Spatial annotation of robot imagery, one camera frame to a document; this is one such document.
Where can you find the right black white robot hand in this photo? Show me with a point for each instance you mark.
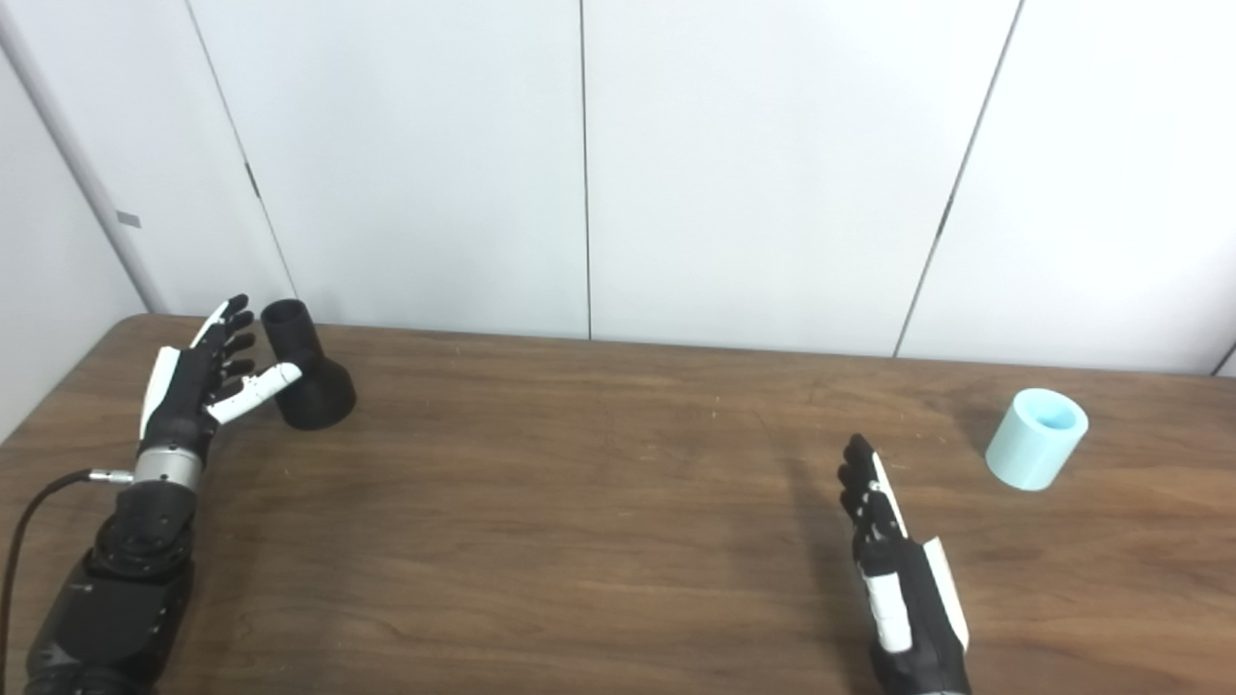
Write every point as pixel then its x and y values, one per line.
pixel 912 618

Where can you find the small grey wall label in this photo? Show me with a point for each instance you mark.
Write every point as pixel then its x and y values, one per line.
pixel 128 219

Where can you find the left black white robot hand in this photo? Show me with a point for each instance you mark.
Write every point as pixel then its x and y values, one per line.
pixel 179 396

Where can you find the white wall corner trim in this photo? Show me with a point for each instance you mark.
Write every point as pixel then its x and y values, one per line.
pixel 77 174

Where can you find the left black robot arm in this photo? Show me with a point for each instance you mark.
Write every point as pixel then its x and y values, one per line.
pixel 126 579

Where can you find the light blue cylinder cup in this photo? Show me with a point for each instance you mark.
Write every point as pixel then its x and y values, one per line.
pixel 1033 439

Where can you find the black funnel-shaped nozzle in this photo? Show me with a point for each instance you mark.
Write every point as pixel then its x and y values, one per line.
pixel 309 386

